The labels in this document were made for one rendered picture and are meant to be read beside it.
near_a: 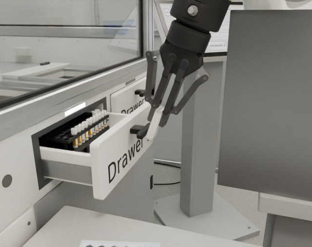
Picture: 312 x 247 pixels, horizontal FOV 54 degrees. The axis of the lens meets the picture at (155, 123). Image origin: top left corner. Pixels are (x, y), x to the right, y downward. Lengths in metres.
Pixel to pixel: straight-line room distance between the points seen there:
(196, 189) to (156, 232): 1.18
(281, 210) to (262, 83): 0.28
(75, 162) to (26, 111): 0.12
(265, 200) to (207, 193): 1.11
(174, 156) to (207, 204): 0.69
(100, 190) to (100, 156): 0.07
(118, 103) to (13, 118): 0.37
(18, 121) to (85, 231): 0.23
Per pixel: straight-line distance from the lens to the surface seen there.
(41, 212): 0.66
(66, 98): 0.67
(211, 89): 1.57
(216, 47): 1.44
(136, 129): 0.63
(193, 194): 1.76
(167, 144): 2.41
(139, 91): 0.95
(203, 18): 0.52
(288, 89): 0.65
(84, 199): 0.80
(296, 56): 0.64
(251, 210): 2.03
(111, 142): 0.56
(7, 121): 0.54
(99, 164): 0.53
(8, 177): 0.56
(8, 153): 0.55
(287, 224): 0.80
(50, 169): 0.62
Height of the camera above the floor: 1.13
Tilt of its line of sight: 19 degrees down
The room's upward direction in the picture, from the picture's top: straight up
